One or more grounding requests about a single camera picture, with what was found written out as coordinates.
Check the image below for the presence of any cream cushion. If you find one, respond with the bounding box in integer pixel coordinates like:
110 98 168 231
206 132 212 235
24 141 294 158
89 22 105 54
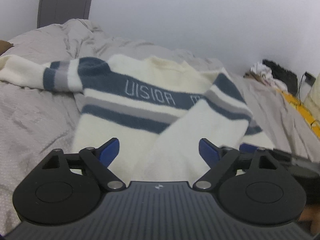
304 74 320 120

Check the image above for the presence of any yellow patterned sheet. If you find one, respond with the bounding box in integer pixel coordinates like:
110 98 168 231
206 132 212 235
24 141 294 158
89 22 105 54
276 89 320 138

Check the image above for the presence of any grey door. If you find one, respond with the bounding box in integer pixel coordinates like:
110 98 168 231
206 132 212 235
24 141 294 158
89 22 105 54
37 0 91 28

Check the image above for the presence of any black wall charger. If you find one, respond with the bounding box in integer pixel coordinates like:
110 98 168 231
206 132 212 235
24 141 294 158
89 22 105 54
304 72 316 87

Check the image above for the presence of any black fuzzy garment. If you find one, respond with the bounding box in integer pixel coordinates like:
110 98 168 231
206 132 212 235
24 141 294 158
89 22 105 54
262 59 298 95

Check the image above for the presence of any person's hand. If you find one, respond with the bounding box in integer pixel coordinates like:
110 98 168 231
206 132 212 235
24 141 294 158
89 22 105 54
299 204 320 234

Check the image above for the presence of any white crumpled clothes pile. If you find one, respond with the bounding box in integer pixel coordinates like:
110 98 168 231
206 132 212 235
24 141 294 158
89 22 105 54
244 62 288 92

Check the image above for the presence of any grey bed duvet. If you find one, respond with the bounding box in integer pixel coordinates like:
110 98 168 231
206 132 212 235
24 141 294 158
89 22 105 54
1 19 319 235

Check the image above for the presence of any brown pillow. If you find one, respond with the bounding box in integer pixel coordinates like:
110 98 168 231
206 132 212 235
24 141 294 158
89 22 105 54
0 40 14 55

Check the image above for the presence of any white blue striped sweater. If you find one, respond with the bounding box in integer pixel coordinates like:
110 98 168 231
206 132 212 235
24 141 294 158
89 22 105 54
1 54 274 183

